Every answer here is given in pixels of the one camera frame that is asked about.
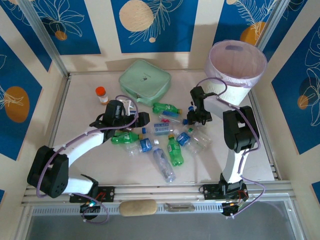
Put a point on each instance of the clear bottle pink label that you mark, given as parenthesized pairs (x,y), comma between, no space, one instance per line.
(185,121)

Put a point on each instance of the clear bottle green cap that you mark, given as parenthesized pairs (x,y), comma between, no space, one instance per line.
(191,130)

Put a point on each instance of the clear bottle light blue label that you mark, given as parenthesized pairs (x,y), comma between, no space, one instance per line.
(161,128)

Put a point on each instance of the white cap blue label bottle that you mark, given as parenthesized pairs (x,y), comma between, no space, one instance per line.
(183,138)

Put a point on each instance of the green plastic soda bottle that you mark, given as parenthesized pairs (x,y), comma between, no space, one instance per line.
(175,152)
(165,108)
(125,138)

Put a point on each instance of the blue plastic bottle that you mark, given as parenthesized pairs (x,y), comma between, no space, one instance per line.
(171,114)

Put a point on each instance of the silver cap blue label bottle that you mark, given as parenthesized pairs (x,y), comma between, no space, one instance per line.
(145,145)

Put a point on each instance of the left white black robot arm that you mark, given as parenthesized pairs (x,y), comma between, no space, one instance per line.
(50,175)

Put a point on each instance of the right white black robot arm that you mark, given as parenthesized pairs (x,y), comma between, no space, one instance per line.
(240,130)

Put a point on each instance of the white ribbed waste bin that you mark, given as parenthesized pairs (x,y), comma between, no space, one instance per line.
(235,95)

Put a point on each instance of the orange cap pill bottle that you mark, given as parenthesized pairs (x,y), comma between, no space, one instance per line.
(102,96)

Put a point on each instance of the mint green zip pouch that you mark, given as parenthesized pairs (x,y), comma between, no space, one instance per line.
(145,80)

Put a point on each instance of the beige oval foam pad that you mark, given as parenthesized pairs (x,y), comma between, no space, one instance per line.
(137,207)

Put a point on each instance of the silver metal latch plate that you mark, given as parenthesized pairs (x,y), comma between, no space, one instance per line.
(178,207)

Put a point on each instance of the perforated grey metal strip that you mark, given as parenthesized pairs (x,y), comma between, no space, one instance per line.
(207,207)

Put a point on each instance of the right black electronics board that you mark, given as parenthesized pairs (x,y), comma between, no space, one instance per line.
(228,210)

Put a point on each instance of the black electronics board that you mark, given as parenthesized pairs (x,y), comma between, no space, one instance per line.
(87,208)
(228,210)

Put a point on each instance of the left black electronics board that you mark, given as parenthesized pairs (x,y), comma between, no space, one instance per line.
(87,208)

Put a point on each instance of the grey metal sheet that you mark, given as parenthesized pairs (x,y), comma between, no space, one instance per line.
(160,227)

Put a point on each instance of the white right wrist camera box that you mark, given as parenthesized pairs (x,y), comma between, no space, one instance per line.
(192,103)

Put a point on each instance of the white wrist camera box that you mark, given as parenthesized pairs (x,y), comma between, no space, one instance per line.
(127,103)
(192,103)

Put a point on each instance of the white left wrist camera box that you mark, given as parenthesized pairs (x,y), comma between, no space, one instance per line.
(127,103)

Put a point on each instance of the aluminium table side rail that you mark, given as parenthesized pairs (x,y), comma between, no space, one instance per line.
(273,170)
(58,117)

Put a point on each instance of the aluminium front frame rail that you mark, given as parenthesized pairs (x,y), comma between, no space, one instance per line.
(160,191)

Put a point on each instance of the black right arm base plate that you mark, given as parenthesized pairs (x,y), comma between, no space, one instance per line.
(210,191)

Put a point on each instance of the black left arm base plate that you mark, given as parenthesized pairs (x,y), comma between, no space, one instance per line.
(107,193)

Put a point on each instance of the aluminium corner post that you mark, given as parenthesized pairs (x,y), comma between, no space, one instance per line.
(272,25)
(45,35)

